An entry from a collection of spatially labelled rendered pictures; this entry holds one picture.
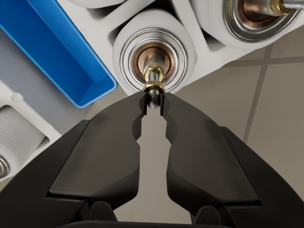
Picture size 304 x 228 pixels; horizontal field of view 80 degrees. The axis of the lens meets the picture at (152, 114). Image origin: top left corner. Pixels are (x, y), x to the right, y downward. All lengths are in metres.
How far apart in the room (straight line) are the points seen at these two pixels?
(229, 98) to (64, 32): 0.45
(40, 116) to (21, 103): 0.04
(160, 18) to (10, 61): 0.30
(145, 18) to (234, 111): 0.43
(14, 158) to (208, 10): 0.35
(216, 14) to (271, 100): 0.43
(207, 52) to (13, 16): 0.35
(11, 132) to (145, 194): 0.58
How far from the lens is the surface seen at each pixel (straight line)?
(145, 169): 0.70
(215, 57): 0.30
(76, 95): 0.43
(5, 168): 0.39
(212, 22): 0.22
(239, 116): 0.60
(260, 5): 0.20
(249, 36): 0.22
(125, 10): 0.28
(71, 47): 0.50
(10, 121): 0.40
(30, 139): 0.40
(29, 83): 0.42
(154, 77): 0.16
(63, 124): 0.41
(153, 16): 0.21
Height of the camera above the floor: 0.45
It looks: 57 degrees down
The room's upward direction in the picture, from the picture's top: 179 degrees counter-clockwise
